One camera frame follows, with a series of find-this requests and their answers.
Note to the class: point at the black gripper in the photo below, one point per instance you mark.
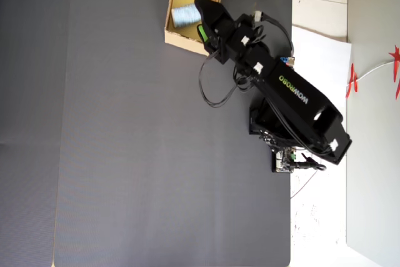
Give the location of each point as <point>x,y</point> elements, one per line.
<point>239,40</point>

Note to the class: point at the blue white yarn-wrapped block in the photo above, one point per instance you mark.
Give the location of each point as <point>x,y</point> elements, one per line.
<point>185,15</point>

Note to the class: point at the black WOWROBO robot arm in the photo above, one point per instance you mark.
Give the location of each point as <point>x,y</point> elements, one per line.
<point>300,101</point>

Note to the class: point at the blue controller circuit board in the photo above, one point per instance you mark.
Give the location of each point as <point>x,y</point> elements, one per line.
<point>287,60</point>

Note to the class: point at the white paper sheet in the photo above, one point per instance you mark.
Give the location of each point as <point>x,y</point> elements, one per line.
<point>318,70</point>

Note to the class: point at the large black textured mat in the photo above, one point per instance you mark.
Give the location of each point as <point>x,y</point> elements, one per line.
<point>125,139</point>

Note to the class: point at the small red paper star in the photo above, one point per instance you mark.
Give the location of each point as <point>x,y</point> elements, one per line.
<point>352,79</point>

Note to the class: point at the black circuit board green terminal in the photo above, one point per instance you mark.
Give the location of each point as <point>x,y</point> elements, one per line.
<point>281,162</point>

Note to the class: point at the black power plug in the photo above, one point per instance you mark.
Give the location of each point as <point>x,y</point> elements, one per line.
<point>307,165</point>

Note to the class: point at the large red paper star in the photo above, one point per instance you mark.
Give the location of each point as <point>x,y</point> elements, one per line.
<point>397,67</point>

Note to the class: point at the grey flat board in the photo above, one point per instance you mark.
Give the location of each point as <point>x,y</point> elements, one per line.
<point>375,185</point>

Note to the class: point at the small wrist camera board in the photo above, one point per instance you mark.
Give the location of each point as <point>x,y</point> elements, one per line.
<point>257,16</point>

